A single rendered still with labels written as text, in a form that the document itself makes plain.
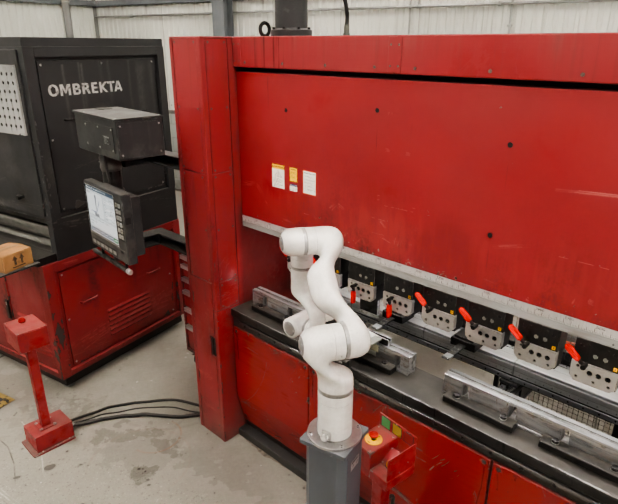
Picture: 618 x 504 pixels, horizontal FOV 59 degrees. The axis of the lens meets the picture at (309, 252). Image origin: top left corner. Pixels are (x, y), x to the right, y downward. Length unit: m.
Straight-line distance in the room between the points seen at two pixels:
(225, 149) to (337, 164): 0.68
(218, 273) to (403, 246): 1.12
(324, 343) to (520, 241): 0.79
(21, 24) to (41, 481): 7.02
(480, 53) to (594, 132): 0.45
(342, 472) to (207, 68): 1.86
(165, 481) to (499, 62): 2.67
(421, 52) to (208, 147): 1.17
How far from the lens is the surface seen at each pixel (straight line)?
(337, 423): 1.90
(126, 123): 2.71
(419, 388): 2.47
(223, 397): 3.35
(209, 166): 2.79
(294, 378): 2.90
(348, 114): 2.35
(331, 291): 1.81
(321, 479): 2.04
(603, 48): 1.87
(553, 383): 2.52
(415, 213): 2.22
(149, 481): 3.39
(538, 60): 1.93
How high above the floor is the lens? 2.27
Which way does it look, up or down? 21 degrees down
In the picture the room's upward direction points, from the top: straight up
